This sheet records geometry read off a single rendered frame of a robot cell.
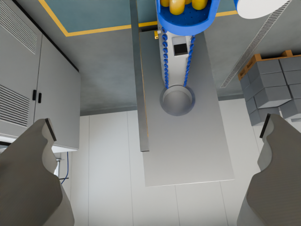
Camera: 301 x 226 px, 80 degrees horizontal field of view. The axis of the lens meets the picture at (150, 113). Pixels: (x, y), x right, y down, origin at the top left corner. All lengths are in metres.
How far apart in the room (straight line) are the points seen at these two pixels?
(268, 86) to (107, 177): 4.28
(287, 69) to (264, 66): 0.39
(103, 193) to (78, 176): 0.84
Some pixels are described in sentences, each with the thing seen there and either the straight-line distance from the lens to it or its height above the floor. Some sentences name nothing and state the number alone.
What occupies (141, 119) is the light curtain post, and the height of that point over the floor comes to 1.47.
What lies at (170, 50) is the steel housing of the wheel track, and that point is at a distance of 1.55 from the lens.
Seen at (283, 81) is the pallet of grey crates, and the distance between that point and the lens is 3.93.
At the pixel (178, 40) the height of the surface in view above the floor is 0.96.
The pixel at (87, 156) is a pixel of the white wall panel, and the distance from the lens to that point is 5.53.
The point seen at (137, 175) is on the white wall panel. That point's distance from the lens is 5.13.
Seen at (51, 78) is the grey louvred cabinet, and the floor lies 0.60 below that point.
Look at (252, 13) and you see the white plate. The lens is 1.29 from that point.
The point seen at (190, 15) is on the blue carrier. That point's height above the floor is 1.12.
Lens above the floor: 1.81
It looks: 17 degrees down
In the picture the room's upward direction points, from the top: 175 degrees clockwise
